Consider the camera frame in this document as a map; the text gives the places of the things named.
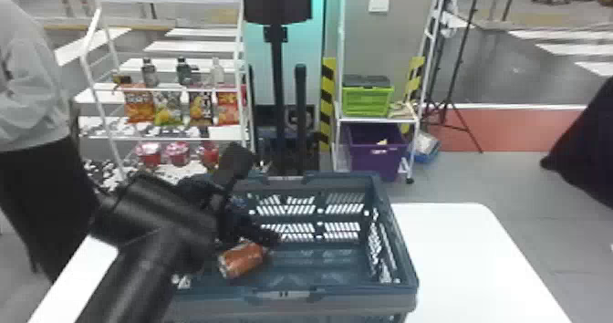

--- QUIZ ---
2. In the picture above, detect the black snack packet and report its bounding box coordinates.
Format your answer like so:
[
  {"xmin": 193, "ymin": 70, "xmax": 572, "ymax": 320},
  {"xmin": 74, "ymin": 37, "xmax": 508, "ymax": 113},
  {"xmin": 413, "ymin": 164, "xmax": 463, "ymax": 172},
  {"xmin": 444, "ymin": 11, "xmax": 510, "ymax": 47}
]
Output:
[{"xmin": 188, "ymin": 91, "xmax": 214, "ymax": 128}]

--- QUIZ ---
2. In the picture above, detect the white wire rack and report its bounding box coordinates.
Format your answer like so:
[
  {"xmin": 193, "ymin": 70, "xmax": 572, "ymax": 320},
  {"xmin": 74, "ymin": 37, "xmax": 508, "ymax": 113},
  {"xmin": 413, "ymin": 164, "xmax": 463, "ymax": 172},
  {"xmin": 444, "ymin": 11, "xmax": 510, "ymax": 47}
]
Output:
[{"xmin": 53, "ymin": 0, "xmax": 256, "ymax": 193}]

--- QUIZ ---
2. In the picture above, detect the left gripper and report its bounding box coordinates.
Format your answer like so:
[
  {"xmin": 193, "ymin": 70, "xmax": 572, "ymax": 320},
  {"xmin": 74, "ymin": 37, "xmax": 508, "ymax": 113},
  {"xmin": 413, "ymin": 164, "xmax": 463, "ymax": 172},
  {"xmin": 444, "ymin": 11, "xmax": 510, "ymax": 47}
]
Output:
[{"xmin": 219, "ymin": 196, "xmax": 283, "ymax": 248}]

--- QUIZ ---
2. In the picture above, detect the person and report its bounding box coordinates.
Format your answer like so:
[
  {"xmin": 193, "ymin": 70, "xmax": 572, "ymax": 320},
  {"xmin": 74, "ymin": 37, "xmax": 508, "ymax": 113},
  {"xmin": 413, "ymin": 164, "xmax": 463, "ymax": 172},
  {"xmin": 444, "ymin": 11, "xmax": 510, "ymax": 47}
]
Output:
[{"xmin": 0, "ymin": 0, "xmax": 99, "ymax": 284}]

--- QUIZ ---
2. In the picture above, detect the black tripod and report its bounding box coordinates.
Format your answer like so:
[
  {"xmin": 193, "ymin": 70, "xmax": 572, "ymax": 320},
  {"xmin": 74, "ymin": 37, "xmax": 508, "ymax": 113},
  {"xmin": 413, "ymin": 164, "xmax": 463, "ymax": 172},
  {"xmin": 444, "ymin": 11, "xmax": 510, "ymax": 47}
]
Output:
[{"xmin": 423, "ymin": 0, "xmax": 486, "ymax": 154}]

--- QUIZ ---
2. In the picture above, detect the purple crate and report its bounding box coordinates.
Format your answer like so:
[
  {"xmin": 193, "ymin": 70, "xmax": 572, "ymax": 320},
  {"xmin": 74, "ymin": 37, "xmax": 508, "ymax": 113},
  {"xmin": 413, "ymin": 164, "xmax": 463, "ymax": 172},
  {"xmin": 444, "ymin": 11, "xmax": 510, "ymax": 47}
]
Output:
[{"xmin": 344, "ymin": 122, "xmax": 410, "ymax": 182}]

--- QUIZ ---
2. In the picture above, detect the dark grey bottle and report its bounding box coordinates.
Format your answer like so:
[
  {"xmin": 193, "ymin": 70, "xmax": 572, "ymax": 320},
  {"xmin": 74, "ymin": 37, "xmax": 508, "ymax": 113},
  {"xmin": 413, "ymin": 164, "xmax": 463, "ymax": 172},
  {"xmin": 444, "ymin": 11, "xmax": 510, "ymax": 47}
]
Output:
[{"xmin": 174, "ymin": 56, "xmax": 193, "ymax": 87}]

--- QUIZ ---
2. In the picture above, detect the red noodle cup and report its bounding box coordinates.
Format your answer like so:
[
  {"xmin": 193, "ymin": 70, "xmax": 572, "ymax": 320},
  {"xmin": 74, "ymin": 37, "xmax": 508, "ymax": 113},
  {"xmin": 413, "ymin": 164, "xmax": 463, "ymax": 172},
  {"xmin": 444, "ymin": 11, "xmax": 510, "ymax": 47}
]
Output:
[
  {"xmin": 198, "ymin": 141, "xmax": 221, "ymax": 170},
  {"xmin": 164, "ymin": 141, "xmax": 192, "ymax": 168},
  {"xmin": 135, "ymin": 141, "xmax": 163, "ymax": 170}
]

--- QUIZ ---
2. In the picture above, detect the yellow black striped post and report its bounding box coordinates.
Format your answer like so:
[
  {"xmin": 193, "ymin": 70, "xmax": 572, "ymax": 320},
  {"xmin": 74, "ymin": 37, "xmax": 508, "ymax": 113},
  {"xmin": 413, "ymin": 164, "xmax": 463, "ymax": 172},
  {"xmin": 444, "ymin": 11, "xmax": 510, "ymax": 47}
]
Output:
[{"xmin": 318, "ymin": 56, "xmax": 338, "ymax": 152}]

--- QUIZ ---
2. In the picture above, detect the orange snack packet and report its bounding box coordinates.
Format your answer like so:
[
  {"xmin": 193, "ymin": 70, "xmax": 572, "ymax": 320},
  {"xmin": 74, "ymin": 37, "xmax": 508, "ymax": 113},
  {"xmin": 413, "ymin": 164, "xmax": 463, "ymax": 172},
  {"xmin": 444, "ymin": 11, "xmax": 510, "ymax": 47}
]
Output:
[
  {"xmin": 122, "ymin": 86, "xmax": 156, "ymax": 124},
  {"xmin": 217, "ymin": 239, "xmax": 270, "ymax": 281}
]

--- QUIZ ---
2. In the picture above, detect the green snack packet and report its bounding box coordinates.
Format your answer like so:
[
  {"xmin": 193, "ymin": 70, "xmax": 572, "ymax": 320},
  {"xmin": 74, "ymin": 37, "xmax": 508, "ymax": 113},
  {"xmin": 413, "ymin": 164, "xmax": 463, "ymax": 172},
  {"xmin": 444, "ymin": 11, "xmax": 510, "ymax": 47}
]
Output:
[{"xmin": 152, "ymin": 91, "xmax": 184, "ymax": 127}]

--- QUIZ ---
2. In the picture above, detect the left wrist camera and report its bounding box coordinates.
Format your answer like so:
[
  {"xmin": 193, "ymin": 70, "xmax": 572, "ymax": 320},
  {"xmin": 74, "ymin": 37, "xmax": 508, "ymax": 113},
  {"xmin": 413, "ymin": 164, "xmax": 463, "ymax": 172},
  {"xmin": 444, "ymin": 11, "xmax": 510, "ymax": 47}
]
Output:
[{"xmin": 212, "ymin": 141, "xmax": 256, "ymax": 193}]

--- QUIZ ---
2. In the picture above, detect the blue basket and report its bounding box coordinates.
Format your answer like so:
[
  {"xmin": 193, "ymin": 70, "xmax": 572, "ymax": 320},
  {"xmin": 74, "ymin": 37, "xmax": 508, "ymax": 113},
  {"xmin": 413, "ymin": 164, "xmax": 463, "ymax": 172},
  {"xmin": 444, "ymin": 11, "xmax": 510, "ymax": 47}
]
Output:
[{"xmin": 161, "ymin": 170, "xmax": 421, "ymax": 323}]

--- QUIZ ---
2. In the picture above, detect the clear bottle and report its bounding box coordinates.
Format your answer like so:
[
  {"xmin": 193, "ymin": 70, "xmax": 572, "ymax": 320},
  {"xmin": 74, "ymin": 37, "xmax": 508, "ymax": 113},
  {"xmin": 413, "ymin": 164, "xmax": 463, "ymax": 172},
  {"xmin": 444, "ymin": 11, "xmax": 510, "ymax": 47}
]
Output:
[{"xmin": 209, "ymin": 56, "xmax": 226, "ymax": 87}]

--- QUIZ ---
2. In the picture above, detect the red snack packet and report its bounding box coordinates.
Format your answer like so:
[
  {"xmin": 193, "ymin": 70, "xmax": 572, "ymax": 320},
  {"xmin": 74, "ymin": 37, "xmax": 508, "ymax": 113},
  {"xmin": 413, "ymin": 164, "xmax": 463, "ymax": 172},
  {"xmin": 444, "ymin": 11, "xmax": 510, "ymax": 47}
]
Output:
[{"xmin": 215, "ymin": 89, "xmax": 242, "ymax": 127}]

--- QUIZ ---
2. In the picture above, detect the white shelf trolley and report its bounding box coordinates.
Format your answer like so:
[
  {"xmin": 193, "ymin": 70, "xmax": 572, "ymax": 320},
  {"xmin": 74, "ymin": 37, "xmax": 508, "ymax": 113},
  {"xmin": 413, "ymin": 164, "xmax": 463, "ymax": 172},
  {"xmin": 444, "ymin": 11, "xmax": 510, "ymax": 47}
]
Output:
[{"xmin": 331, "ymin": 0, "xmax": 423, "ymax": 185}]

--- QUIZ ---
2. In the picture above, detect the green basket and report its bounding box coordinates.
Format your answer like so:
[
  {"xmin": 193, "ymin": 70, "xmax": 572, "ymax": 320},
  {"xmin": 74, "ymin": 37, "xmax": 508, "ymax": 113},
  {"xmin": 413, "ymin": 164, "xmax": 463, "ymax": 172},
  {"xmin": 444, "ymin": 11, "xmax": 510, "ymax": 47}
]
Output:
[{"xmin": 340, "ymin": 74, "xmax": 396, "ymax": 119}]

